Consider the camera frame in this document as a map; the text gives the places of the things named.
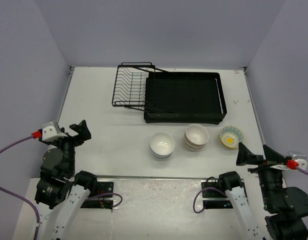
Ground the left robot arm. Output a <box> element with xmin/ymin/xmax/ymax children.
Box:
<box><xmin>32</xmin><ymin>120</ymin><xmax>98</xmax><ymax>240</ymax></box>

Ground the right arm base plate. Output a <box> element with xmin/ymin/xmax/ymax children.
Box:
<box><xmin>201</xmin><ymin>179</ymin><xmax>233</xmax><ymax>210</ymax></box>

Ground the floral orange green bowl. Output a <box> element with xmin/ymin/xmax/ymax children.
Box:
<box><xmin>224</xmin><ymin>145</ymin><xmax>239</xmax><ymax>150</ymax></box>

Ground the light blue bowl front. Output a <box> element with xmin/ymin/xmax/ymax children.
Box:
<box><xmin>153</xmin><ymin>155</ymin><xmax>170</xmax><ymax>161</ymax></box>

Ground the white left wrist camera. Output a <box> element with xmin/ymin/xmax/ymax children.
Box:
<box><xmin>41</xmin><ymin>121</ymin><xmax>67</xmax><ymax>142</ymax></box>

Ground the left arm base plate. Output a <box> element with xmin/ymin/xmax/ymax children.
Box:
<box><xmin>78</xmin><ymin>181</ymin><xmax>115</xmax><ymax>210</ymax></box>

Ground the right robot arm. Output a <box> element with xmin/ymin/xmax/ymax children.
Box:
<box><xmin>217</xmin><ymin>142</ymin><xmax>308</xmax><ymax>240</ymax></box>

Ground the black drain tray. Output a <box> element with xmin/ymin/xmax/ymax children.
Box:
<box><xmin>143</xmin><ymin>72</ymin><xmax>227</xmax><ymax>125</ymax></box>

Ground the beige bowl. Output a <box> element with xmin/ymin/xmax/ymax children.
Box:
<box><xmin>183</xmin><ymin>136</ymin><xmax>206</xmax><ymax>148</ymax></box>
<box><xmin>185</xmin><ymin>145</ymin><xmax>204</xmax><ymax>152</ymax></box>
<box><xmin>184</xmin><ymin>123</ymin><xmax>210</xmax><ymax>147</ymax></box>

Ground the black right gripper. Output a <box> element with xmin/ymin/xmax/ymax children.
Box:
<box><xmin>236</xmin><ymin>140</ymin><xmax>288</xmax><ymax>209</ymax></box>

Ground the beige bowl back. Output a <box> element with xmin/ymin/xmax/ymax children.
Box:
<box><xmin>184</xmin><ymin>123</ymin><xmax>210</xmax><ymax>147</ymax></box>

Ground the beige bowl front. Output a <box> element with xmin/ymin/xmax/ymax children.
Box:
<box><xmin>185</xmin><ymin>145</ymin><xmax>204</xmax><ymax>152</ymax></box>

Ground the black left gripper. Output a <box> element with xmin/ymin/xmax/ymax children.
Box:
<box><xmin>48</xmin><ymin>119</ymin><xmax>91</xmax><ymax>175</ymax></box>

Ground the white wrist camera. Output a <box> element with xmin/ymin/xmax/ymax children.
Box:
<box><xmin>41</xmin><ymin>121</ymin><xmax>67</xmax><ymax>142</ymax></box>
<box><xmin>271</xmin><ymin>151</ymin><xmax>308</xmax><ymax>171</ymax></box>

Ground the light blue bowl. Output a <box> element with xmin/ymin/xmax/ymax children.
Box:
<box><xmin>149</xmin><ymin>132</ymin><xmax>176</xmax><ymax>151</ymax></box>
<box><xmin>150</xmin><ymin>148</ymin><xmax>173</xmax><ymax>156</ymax></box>
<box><xmin>153</xmin><ymin>155</ymin><xmax>170</xmax><ymax>161</ymax></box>

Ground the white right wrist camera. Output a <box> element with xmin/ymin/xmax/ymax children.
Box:
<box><xmin>271</xmin><ymin>151</ymin><xmax>308</xmax><ymax>171</ymax></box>

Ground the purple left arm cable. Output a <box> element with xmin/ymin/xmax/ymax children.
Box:
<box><xmin>0</xmin><ymin>130</ymin><xmax>43</xmax><ymax>240</ymax></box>

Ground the yellow dotted white bowl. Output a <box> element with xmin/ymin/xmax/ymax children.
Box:
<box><xmin>219</xmin><ymin>125</ymin><xmax>245</xmax><ymax>147</ymax></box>

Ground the black wire dish rack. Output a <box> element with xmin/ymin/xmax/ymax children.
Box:
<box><xmin>111</xmin><ymin>61</ymin><xmax>166</xmax><ymax>112</ymax></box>

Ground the aluminium table edge rail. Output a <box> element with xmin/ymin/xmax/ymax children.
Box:
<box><xmin>60</xmin><ymin>65</ymin><xmax>75</xmax><ymax>111</ymax></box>

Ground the light blue bowl back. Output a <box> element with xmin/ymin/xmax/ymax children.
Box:
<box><xmin>149</xmin><ymin>132</ymin><xmax>176</xmax><ymax>151</ymax></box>

